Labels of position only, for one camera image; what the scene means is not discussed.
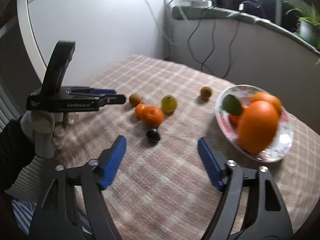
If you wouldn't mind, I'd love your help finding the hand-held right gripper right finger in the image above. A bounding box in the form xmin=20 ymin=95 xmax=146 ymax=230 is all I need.
xmin=197 ymin=137 xmax=294 ymax=240

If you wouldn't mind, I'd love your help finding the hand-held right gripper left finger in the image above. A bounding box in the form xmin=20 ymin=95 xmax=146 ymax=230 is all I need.
xmin=29 ymin=135 xmax=127 ymax=240

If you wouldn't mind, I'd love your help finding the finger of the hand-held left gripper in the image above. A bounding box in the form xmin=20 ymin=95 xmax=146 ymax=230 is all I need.
xmin=99 ymin=94 xmax=127 ymax=109
xmin=89 ymin=88 xmax=117 ymax=96

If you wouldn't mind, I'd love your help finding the brown kiwi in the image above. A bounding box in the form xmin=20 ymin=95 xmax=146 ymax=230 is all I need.
xmin=200 ymin=86 xmax=213 ymax=100
xmin=129 ymin=93 xmax=142 ymax=106

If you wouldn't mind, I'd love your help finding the large orange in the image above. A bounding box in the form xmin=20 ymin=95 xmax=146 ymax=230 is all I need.
xmin=236 ymin=100 xmax=280 ymax=154

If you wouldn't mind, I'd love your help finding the tangerine with green leaf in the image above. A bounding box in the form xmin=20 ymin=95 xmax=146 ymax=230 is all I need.
xmin=222 ymin=94 xmax=244 ymax=127

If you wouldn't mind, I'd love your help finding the floral white plate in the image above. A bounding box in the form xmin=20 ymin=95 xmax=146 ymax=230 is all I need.
xmin=215 ymin=84 xmax=294 ymax=163

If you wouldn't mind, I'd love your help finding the medium orange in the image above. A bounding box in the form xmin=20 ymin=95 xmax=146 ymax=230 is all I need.
xmin=251 ymin=92 xmax=282 ymax=117

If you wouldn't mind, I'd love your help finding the person's left forearm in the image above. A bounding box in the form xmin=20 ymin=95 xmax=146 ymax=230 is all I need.
xmin=0 ymin=119 xmax=38 ymax=193

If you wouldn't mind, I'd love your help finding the person's left hand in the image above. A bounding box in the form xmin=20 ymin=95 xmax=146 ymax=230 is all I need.
xmin=20 ymin=110 xmax=78 ymax=158

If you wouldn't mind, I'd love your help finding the small tangerine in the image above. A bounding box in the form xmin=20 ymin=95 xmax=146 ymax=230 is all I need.
xmin=135 ymin=103 xmax=146 ymax=120

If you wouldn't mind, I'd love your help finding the dark plum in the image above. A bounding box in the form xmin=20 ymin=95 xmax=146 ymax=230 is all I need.
xmin=146 ymin=128 xmax=161 ymax=143

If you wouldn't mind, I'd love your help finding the green round fruit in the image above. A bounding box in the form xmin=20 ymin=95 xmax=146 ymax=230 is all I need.
xmin=161 ymin=95 xmax=178 ymax=114

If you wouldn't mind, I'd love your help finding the white ribbed cloth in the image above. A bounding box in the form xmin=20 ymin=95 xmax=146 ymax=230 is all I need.
xmin=5 ymin=154 xmax=54 ymax=202

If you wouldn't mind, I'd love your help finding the striped cloth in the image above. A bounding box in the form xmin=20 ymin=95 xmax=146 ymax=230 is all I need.
xmin=11 ymin=198 xmax=93 ymax=236

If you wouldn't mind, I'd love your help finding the white power adapter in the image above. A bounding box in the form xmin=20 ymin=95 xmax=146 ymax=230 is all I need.
xmin=175 ymin=0 xmax=213 ymax=8

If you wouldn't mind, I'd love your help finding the potted spider plant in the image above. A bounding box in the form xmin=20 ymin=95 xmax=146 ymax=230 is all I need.
xmin=285 ymin=3 xmax=320 ymax=66

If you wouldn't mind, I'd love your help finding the white cable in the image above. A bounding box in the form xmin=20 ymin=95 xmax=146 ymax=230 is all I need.
xmin=138 ymin=0 xmax=186 ymax=46

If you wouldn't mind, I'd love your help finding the black cable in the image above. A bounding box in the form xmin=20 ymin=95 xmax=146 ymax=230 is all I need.
xmin=219 ymin=20 xmax=241 ymax=78
xmin=187 ymin=17 xmax=217 ymax=75

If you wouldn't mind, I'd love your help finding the window frame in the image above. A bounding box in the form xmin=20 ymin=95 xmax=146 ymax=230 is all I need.
xmin=190 ymin=0 xmax=320 ymax=34

